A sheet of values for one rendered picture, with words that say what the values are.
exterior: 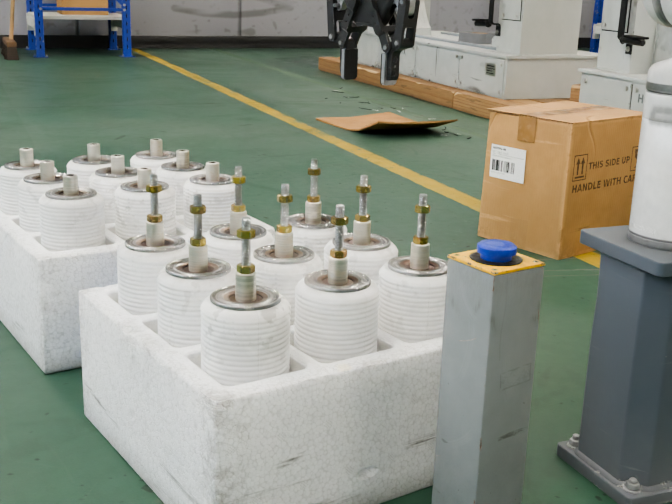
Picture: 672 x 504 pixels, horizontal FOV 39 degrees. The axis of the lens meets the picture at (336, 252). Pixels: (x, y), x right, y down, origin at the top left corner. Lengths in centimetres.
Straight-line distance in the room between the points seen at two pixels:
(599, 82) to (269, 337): 277
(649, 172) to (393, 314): 33
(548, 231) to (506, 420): 115
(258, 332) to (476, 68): 347
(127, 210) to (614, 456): 80
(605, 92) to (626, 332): 252
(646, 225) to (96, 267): 78
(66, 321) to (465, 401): 68
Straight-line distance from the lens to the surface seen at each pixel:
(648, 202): 112
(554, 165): 209
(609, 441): 120
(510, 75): 418
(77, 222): 146
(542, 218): 213
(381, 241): 123
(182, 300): 108
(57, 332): 147
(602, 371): 119
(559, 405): 142
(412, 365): 108
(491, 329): 95
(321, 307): 104
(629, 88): 351
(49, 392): 143
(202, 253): 110
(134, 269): 119
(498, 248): 95
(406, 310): 111
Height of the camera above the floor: 59
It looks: 17 degrees down
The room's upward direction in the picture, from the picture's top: 2 degrees clockwise
